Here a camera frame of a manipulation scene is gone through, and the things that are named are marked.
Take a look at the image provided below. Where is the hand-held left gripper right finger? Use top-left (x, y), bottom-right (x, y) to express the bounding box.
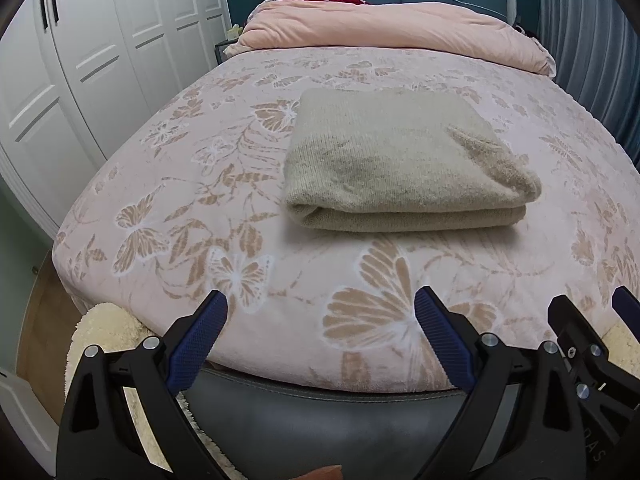
top-left (414, 286), bottom-right (596, 480)

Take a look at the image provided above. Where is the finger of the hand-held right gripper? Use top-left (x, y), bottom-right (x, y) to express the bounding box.
top-left (548, 296), bottom-right (640, 421)
top-left (612, 286), bottom-right (640, 326)

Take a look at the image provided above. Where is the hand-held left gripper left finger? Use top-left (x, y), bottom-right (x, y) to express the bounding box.
top-left (55, 290), bottom-right (231, 480)

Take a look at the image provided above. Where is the beige towel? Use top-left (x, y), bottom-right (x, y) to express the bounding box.
top-left (284, 87), bottom-right (543, 234)

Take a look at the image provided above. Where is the person's left hand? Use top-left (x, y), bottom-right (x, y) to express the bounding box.
top-left (301, 466), bottom-right (346, 480)

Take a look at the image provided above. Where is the cream fluffy rug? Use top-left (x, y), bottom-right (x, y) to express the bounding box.
top-left (65, 302), bottom-right (640, 480)

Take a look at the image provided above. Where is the bed with floral pink cover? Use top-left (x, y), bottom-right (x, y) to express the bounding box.
top-left (52, 46), bottom-right (640, 393)

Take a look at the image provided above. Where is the white furniture panel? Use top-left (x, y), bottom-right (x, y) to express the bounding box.
top-left (0, 365), bottom-right (53, 466)

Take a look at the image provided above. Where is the grey-blue curtain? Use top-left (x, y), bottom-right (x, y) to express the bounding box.
top-left (537, 0), bottom-right (640, 171)

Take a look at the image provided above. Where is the dark nightstand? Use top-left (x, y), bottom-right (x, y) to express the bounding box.
top-left (215, 40), bottom-right (241, 66)

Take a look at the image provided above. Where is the white wardrobe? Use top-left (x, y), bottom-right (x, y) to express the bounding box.
top-left (0, 0), bottom-right (226, 241)

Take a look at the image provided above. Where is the pink duvet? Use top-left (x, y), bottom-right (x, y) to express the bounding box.
top-left (223, 0), bottom-right (557, 78)

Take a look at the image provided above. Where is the grey leather bed frame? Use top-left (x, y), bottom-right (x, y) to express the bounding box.
top-left (177, 357), bottom-right (473, 480)

